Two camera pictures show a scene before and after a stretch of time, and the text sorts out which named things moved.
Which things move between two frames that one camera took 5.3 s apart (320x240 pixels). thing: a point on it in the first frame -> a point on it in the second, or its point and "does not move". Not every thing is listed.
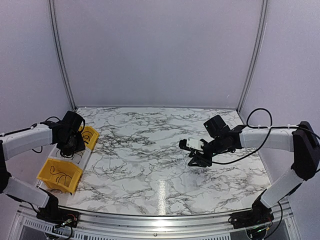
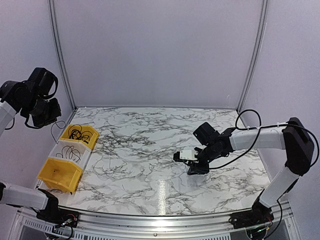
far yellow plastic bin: (90, 136) does not move
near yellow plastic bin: (60, 175) does not move
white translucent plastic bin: (80, 158) does not move
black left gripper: (81, 146) -> (55, 112)
